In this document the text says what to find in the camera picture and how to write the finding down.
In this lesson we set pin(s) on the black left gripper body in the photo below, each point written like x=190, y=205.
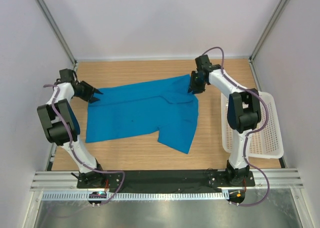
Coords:
x=84, y=92

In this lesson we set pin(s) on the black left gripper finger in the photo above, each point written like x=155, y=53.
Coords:
x=90, y=90
x=92, y=99

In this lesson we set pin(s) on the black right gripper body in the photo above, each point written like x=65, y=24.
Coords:
x=196, y=83

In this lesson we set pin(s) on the blue t shirt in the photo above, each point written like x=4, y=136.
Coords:
x=164, y=106

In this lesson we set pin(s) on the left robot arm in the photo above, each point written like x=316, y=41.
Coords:
x=62, y=128

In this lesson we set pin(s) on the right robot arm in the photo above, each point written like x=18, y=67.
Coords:
x=243, y=113

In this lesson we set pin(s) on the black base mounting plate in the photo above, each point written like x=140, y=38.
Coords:
x=165, y=180

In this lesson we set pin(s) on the left rear aluminium post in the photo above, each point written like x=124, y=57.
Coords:
x=57, y=32

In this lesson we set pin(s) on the aluminium post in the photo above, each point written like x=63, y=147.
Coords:
x=280, y=7
x=57, y=32

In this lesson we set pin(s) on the white slotted cable duct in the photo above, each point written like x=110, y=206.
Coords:
x=100, y=196

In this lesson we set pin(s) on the aluminium front frame rail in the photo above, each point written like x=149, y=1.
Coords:
x=275, y=178

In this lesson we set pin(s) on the right rear aluminium post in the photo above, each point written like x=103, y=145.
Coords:
x=280, y=7

